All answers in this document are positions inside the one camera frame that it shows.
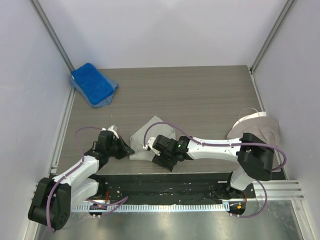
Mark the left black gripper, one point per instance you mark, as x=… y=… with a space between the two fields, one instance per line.
x=125 y=150

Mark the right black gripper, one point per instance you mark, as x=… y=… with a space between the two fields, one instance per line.
x=161 y=160

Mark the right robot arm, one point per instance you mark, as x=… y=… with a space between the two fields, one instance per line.
x=255 y=157

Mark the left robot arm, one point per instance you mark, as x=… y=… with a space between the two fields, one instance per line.
x=56 y=197

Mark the light blue mesh cloth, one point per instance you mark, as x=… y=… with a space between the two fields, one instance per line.
x=102 y=103

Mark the blue folded towel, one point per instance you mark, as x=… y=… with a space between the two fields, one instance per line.
x=93 y=83

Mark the grey cloth pile in bowl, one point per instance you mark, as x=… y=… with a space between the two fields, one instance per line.
x=250 y=120

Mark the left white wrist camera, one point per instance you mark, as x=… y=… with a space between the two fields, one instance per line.
x=113 y=129

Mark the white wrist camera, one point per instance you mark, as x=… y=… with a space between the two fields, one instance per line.
x=113 y=129
x=149 y=146

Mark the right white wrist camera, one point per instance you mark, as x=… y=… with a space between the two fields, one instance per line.
x=149 y=146

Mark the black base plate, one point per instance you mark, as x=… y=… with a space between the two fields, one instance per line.
x=215 y=186

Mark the white slotted cable duct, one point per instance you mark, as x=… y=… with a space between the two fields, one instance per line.
x=130 y=208

